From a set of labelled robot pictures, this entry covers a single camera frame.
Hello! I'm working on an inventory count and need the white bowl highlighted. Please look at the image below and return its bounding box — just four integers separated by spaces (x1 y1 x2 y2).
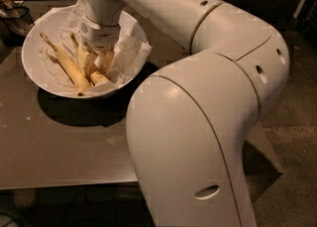
21 4 150 100

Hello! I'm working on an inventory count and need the black wire basket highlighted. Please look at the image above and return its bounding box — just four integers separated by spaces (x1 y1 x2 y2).
0 4 35 46

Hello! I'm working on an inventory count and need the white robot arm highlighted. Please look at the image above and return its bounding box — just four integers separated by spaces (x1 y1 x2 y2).
124 0 289 227

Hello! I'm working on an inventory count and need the white paper liner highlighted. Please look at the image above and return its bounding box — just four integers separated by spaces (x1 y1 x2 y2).
34 0 153 94

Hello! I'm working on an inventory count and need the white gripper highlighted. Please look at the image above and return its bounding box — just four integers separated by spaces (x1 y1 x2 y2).
76 17 121 76

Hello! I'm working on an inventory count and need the yellow banana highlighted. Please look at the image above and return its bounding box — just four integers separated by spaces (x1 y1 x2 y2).
70 33 110 86
40 32 90 96

